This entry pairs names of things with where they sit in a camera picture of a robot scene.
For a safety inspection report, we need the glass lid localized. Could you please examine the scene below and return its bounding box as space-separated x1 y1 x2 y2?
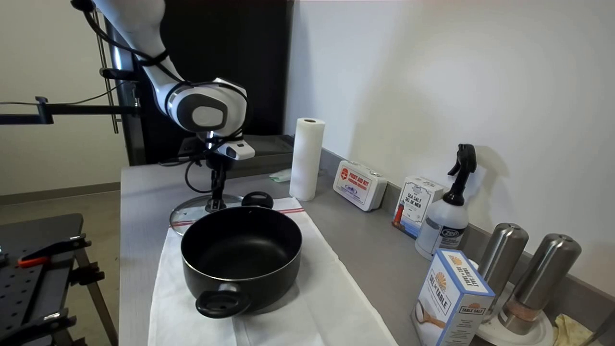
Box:
169 194 246 236

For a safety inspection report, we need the black pot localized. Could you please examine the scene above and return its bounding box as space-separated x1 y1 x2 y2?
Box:
181 191 303 319

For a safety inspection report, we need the paper towel roll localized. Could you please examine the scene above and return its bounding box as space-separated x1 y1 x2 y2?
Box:
289 118 326 202

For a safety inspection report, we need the black panel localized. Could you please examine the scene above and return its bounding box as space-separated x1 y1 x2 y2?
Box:
105 0 295 167

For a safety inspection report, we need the white first aid box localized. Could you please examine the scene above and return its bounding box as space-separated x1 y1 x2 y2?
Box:
333 160 388 212

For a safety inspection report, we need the white cloth with red stripe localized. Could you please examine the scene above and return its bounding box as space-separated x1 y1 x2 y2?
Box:
148 197 399 346

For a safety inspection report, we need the black clamp with orange grip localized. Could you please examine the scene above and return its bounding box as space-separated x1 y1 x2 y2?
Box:
17 234 92 269

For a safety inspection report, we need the sea salt box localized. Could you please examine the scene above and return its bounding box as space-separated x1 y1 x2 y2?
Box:
392 176 445 240

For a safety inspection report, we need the black folding workbench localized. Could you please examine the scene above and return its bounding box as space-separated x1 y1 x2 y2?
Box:
0 213 119 346

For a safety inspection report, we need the white spray bottle black trigger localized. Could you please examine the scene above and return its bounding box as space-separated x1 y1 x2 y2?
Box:
415 143 478 261

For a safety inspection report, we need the blue white table salt box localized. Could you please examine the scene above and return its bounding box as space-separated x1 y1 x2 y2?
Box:
412 248 496 346

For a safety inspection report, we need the steel grinder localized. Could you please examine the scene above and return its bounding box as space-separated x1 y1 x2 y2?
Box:
478 222 529 323
498 234 582 336

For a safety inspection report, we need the white round grinder tray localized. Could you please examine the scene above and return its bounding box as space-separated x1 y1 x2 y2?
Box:
468 259 556 346

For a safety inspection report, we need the yellow cloth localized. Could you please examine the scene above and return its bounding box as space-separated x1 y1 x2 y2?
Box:
553 314 596 346

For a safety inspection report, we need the black cable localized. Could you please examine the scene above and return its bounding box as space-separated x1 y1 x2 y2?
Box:
0 81 137 107

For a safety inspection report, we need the metal wall rail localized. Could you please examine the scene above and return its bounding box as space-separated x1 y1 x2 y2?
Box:
94 9 120 135

